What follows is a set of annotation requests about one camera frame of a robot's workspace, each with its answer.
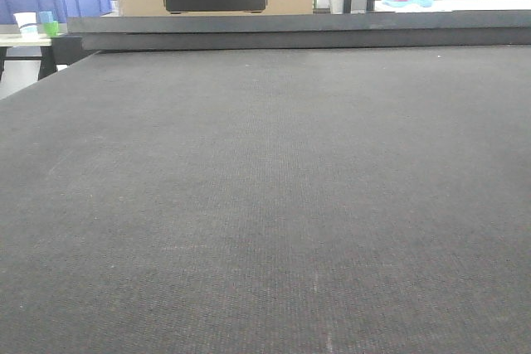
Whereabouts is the light blue tray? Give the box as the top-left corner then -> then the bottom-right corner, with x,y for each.
381,0 -> 434,8

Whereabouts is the green plastic cup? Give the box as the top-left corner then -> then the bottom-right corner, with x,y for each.
42,21 -> 60,37

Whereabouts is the light blue plastic cup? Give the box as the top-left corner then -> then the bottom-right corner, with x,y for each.
38,11 -> 55,24

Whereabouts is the white paper cup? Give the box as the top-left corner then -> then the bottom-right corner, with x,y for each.
13,12 -> 39,36

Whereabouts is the white side table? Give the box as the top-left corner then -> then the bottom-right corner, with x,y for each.
374,0 -> 531,12

